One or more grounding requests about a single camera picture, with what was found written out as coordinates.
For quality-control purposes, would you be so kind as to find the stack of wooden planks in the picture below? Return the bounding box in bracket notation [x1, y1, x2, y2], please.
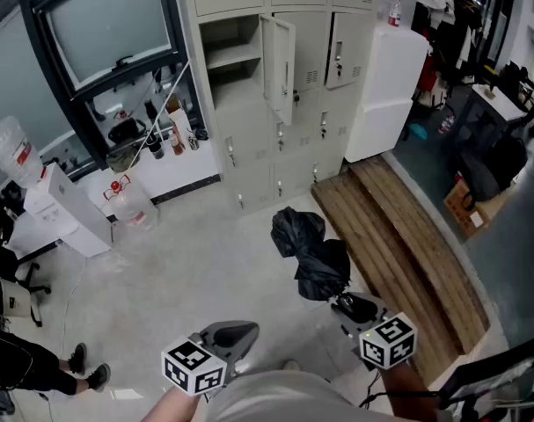
[311, 156, 492, 387]

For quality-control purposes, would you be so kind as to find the clear water bottle, red label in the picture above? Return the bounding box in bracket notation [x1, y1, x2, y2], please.
[0, 115, 46, 190]

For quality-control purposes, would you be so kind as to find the brown cardboard box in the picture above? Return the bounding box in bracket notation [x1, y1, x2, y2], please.
[443, 177, 510, 240]

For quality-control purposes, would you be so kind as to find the black bag pile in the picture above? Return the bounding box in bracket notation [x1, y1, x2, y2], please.
[454, 135, 529, 202]

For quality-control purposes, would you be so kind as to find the black handbag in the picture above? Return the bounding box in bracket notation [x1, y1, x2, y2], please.
[107, 117, 148, 147]

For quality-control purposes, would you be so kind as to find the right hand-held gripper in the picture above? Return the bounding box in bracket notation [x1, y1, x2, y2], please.
[331, 292, 419, 371]

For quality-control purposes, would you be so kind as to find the white paper sheet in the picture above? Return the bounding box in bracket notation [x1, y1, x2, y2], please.
[109, 387, 144, 402]

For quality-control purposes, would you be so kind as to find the black office chair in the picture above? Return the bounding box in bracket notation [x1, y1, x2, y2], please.
[0, 234, 53, 329]

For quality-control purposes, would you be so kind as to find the beige metal locker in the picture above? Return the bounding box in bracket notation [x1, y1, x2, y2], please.
[173, 0, 383, 215]

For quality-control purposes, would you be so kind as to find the black framed window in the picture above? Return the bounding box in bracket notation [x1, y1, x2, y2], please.
[15, 0, 206, 173]

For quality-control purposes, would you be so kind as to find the green cloth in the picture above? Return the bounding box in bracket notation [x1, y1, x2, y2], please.
[105, 147, 141, 175]

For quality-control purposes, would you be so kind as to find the rack of hanging clothes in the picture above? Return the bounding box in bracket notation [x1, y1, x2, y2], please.
[410, 0, 516, 112]

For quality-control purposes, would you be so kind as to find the person's grey shirt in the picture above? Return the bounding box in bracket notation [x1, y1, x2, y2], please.
[203, 368, 426, 422]

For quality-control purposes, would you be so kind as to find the black cup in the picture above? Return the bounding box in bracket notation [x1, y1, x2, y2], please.
[144, 133, 166, 161]

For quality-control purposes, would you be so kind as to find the person's right forearm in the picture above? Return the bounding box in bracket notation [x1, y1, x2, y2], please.
[379, 360, 431, 422]

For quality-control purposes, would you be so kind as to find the white foam block stack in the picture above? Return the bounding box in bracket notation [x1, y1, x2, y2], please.
[344, 23, 431, 164]

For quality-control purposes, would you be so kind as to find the white carton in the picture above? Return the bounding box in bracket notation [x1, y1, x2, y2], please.
[165, 102, 194, 143]

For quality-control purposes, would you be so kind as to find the clear water jug, red cap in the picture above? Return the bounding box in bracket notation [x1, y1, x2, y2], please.
[102, 174, 160, 232]

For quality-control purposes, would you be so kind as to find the person's left forearm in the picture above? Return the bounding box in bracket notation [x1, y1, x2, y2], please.
[141, 384, 202, 422]

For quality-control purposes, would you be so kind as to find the white pole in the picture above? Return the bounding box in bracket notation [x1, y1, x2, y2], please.
[127, 61, 192, 171]

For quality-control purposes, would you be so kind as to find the brown drink bottle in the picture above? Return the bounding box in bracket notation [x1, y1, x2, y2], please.
[168, 128, 186, 156]

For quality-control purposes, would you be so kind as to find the black umbrella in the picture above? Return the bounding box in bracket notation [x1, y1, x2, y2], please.
[269, 206, 353, 302]

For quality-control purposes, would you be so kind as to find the white water dispenser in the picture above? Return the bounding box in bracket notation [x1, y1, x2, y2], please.
[23, 162, 114, 259]

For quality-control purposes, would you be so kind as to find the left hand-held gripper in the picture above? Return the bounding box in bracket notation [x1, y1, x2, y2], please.
[160, 320, 260, 397]

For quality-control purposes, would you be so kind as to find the white topped table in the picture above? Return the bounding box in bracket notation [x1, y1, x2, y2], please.
[452, 83, 530, 149]

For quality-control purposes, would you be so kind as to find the white floor cable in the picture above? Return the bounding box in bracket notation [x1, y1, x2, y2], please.
[59, 256, 90, 360]

